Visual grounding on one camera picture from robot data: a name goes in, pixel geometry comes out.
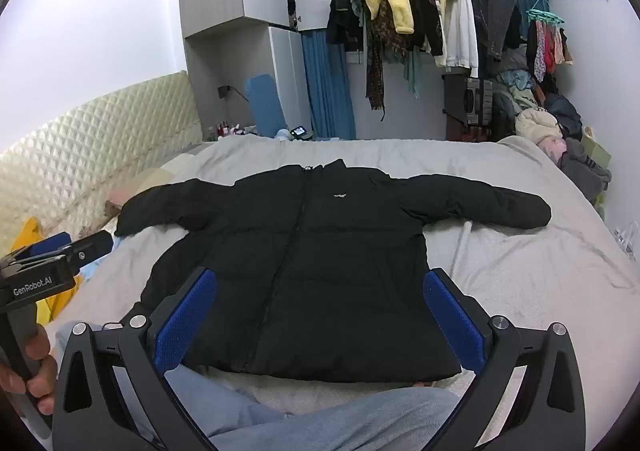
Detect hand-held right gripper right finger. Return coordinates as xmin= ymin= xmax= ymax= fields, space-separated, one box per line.
xmin=422 ymin=267 xmax=586 ymax=451

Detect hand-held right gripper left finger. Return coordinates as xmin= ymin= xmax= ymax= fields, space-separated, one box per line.
xmin=52 ymin=267 xmax=221 ymax=451

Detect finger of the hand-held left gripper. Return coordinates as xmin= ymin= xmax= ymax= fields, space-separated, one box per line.
xmin=64 ymin=230 xmax=115 ymax=277
xmin=0 ymin=231 xmax=72 ymax=273

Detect black puffer jacket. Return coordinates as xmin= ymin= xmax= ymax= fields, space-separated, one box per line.
xmin=114 ymin=158 xmax=552 ymax=382

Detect pile of clothes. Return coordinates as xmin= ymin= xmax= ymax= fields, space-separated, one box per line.
xmin=492 ymin=65 xmax=614 ymax=212

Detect person's left hand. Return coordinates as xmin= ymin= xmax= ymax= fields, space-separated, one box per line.
xmin=0 ymin=325 xmax=59 ymax=414

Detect light blue cloth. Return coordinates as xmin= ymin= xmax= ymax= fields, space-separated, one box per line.
xmin=80 ymin=235 xmax=122 ymax=283

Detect yellow cloth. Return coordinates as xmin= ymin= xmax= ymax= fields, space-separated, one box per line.
xmin=9 ymin=217 xmax=73 ymax=328

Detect grey textured bed blanket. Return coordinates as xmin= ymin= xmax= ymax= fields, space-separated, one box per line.
xmin=45 ymin=133 xmax=640 ymax=432

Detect beige pillow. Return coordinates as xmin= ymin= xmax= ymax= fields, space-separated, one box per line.
xmin=106 ymin=166 xmax=201 ymax=212

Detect cream quilted headboard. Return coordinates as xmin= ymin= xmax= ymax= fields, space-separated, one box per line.
xmin=0 ymin=70 xmax=203 ymax=252

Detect person's leg in grey-blue pants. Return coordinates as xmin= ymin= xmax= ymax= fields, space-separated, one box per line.
xmin=52 ymin=318 xmax=458 ymax=451

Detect group of small cosmetic bottles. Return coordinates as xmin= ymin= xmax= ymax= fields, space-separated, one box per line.
xmin=215 ymin=120 xmax=258 ymax=138

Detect clear plastic hanger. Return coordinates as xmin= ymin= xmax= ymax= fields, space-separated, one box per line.
xmin=614 ymin=225 xmax=640 ymax=263

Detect green box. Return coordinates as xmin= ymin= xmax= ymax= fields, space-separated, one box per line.
xmin=581 ymin=127 xmax=613 ymax=168

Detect blue foam mat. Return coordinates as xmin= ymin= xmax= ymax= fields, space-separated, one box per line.
xmin=245 ymin=74 xmax=290 ymax=138

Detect pale green garment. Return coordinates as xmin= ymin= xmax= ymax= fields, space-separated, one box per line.
xmin=399 ymin=48 xmax=427 ymax=100

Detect white wardrobe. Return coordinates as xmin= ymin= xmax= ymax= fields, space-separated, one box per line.
xmin=267 ymin=0 xmax=333 ymax=138

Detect blue curtain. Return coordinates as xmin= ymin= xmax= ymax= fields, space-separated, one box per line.
xmin=300 ymin=28 xmax=358 ymax=140

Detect leopard print scarf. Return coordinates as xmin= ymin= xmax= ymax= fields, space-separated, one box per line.
xmin=365 ymin=1 xmax=409 ymax=110

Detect small hanging garments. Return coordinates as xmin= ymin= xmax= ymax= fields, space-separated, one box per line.
xmin=526 ymin=21 xmax=574 ymax=82

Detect white hoodie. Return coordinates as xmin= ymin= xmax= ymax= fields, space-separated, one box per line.
xmin=441 ymin=0 xmax=481 ymax=70

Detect black printed jacket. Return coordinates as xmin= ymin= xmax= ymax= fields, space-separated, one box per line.
xmin=401 ymin=0 xmax=446 ymax=58

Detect dark grey coat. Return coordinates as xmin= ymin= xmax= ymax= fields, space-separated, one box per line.
xmin=462 ymin=0 xmax=524 ymax=62

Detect green peg hanger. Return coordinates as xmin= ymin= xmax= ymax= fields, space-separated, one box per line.
xmin=525 ymin=0 xmax=567 ymax=26

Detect wall socket with black charger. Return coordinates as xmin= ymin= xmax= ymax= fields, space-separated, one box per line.
xmin=217 ymin=85 xmax=251 ymax=104

